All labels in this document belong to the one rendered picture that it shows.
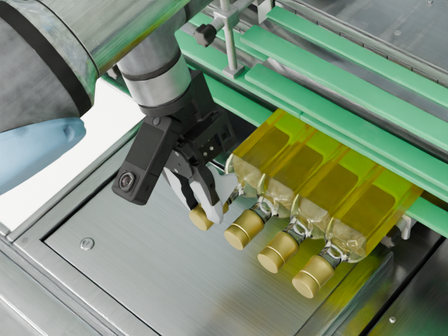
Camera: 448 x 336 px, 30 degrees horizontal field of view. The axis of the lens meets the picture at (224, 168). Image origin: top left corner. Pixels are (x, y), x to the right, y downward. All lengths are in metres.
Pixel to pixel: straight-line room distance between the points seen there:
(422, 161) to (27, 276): 0.60
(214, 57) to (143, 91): 0.31
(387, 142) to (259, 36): 0.22
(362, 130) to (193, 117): 0.23
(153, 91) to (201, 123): 0.10
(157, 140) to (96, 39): 0.33
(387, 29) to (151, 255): 0.48
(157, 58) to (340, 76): 0.26
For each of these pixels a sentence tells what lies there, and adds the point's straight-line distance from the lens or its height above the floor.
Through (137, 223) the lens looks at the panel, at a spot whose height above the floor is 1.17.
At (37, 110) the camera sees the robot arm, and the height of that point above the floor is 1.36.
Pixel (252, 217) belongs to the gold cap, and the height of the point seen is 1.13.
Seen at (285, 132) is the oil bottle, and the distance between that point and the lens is 1.17.
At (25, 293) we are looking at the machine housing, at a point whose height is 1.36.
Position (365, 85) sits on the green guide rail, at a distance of 1.08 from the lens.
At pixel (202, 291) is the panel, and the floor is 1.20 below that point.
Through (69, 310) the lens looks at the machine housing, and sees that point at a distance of 1.25.
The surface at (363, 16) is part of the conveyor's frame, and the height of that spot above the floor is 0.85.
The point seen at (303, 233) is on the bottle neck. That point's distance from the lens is 1.09.
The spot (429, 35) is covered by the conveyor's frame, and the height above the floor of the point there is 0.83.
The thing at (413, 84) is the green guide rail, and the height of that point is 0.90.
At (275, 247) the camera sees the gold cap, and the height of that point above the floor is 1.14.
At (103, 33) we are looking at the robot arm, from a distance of 0.69.
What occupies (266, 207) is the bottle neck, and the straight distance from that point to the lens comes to 1.11.
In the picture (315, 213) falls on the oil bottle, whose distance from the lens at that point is 1.09.
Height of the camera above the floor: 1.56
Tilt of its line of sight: 24 degrees down
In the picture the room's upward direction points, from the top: 134 degrees counter-clockwise
